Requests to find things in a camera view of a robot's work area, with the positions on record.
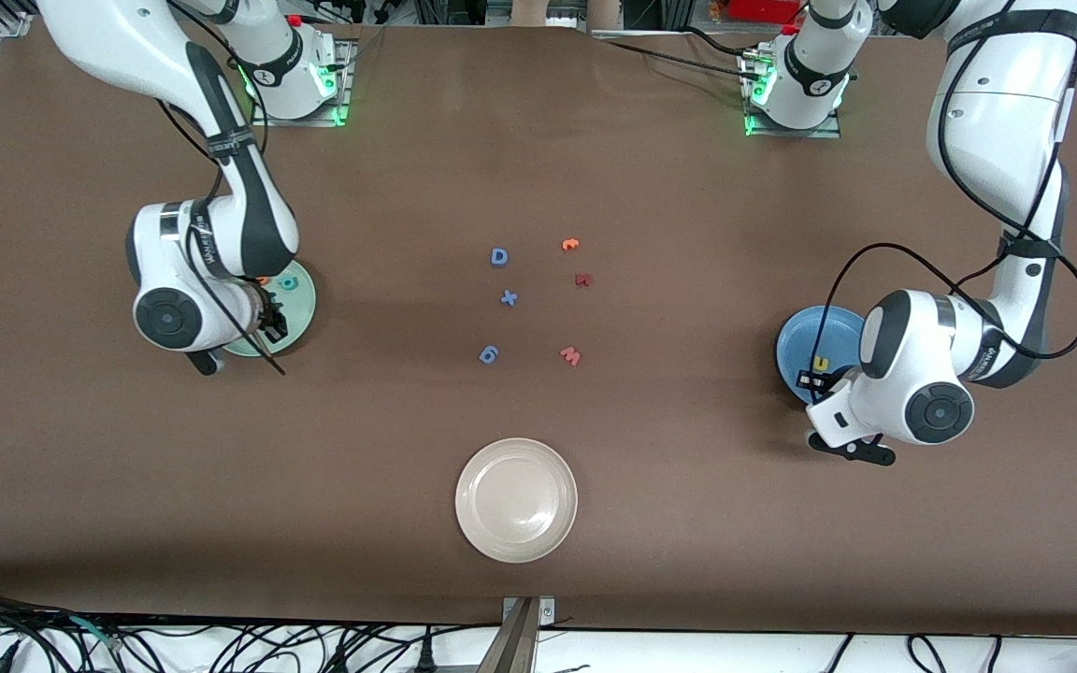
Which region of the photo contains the teal floor cable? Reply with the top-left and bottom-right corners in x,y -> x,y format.
69,615 -> 121,652

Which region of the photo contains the brown table cover sheet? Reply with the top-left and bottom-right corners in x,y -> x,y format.
0,17 -> 1077,638

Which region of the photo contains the red box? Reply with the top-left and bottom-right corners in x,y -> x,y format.
725,0 -> 806,25

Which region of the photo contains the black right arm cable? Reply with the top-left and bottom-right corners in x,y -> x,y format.
155,0 -> 287,378

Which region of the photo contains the blue plate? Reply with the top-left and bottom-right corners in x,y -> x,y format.
776,306 -> 869,406

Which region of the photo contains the aluminium profile beam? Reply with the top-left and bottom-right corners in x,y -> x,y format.
477,598 -> 539,673

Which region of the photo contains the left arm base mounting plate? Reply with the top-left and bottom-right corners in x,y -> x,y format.
742,47 -> 843,139

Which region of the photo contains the metal table clamp bracket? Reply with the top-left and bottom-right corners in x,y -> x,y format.
502,596 -> 557,625

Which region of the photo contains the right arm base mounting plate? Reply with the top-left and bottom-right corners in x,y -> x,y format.
251,37 -> 354,128

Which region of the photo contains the black base power cable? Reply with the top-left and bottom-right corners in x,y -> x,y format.
592,26 -> 768,83

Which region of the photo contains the beige plate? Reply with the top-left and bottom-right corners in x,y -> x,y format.
455,438 -> 579,564

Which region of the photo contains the green plate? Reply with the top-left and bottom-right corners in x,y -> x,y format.
221,260 -> 317,358

